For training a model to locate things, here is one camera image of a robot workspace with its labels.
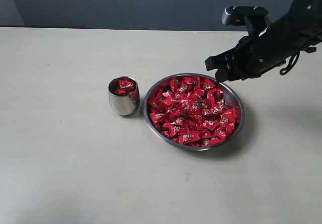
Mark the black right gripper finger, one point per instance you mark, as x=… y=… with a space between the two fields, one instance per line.
x=223 y=75

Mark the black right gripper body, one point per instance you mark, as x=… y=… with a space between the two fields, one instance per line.
x=280 y=45

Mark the red candy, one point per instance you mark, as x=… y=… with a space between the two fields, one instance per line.
x=191 y=81
x=229 y=115
x=187 y=138
x=157 y=117
x=122 y=92
x=126 y=85

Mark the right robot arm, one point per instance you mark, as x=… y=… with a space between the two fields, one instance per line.
x=304 y=12

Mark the stainless steel plate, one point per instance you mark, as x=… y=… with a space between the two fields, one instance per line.
x=196 y=110

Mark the stainless steel cup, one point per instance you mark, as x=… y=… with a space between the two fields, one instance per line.
x=123 y=105

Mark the red wrapped candy top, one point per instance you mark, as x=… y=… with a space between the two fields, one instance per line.
x=191 y=81

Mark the red wrapped candy bottom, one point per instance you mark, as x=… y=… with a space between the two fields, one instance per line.
x=187 y=138

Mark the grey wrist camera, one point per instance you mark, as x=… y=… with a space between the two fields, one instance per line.
x=253 y=17

